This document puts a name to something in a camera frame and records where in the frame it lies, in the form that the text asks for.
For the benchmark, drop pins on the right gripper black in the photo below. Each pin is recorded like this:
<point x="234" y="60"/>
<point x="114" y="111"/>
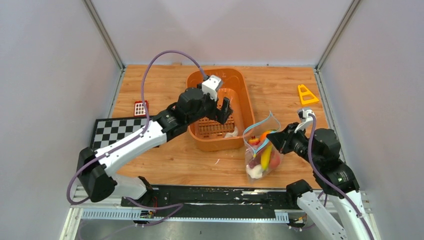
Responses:
<point x="281" y="139"/>

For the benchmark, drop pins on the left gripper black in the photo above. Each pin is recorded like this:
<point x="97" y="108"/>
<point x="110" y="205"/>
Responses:
<point x="220" y="116"/>

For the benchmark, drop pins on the orange green toy mango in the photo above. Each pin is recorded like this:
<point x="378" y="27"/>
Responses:
<point x="263" y="136"/>

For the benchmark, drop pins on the red toy apple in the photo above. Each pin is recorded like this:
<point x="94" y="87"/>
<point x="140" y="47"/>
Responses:
<point x="275" y="160"/>

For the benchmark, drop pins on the clear zip top bag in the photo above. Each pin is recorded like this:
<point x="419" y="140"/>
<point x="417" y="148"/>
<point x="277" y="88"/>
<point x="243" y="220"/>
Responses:
<point x="256" y="129"/>

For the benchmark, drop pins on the yellow toy banana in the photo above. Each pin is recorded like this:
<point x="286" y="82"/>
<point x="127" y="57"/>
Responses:
<point x="265" y="157"/>

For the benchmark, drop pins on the red toy tomato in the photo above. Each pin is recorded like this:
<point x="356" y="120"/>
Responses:
<point x="254" y="141"/>

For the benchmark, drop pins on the white toy mushroom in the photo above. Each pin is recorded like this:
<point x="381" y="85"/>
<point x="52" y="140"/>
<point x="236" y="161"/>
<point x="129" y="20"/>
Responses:
<point x="254" y="172"/>
<point x="232" y="134"/>

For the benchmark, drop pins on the orange plastic basket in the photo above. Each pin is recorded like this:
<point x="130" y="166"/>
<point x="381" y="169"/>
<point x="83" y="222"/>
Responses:
<point x="208" y="134"/>

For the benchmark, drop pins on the purple toy grapes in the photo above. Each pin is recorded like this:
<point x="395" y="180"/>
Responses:
<point x="254" y="162"/>

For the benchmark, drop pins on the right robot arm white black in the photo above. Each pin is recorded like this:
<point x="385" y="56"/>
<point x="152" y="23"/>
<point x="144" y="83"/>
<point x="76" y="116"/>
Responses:
<point x="337" y="180"/>

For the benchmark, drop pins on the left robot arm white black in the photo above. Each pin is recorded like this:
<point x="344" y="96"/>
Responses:
<point x="97" y="170"/>

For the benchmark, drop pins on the yellow triangular plastic stand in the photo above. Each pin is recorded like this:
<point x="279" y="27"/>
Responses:
<point x="306" y="97"/>

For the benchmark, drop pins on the red white grid block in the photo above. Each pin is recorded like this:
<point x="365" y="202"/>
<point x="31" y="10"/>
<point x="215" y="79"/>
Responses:
<point x="140" y="108"/>

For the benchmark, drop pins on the black white checkerboard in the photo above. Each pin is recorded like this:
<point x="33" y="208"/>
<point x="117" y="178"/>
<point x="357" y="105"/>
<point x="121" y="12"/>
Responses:
<point x="107" y="131"/>

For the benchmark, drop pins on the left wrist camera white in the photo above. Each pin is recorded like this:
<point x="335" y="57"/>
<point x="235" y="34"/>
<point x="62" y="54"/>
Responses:
<point x="211" y="86"/>

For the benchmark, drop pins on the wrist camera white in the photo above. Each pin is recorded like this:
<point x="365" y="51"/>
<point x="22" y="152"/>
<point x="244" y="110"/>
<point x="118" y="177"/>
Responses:
<point x="211" y="86"/>
<point x="305" y="119"/>

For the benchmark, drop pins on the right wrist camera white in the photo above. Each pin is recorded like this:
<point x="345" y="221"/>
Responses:
<point x="305" y="119"/>

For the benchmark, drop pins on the black mounting base plate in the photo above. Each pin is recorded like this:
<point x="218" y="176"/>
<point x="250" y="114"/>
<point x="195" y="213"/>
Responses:
<point x="215" y="202"/>

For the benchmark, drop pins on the right aluminium frame post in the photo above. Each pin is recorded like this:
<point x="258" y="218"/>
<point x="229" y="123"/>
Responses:
<point x="350" y="12"/>

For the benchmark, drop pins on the aluminium frame post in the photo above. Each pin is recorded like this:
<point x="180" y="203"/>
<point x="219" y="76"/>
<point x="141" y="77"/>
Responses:
<point x="92" y="11"/>
<point x="350" y="12"/>

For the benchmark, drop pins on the left aluminium frame post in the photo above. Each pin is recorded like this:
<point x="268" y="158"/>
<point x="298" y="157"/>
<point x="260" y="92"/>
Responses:
<point x="92" y="11"/>

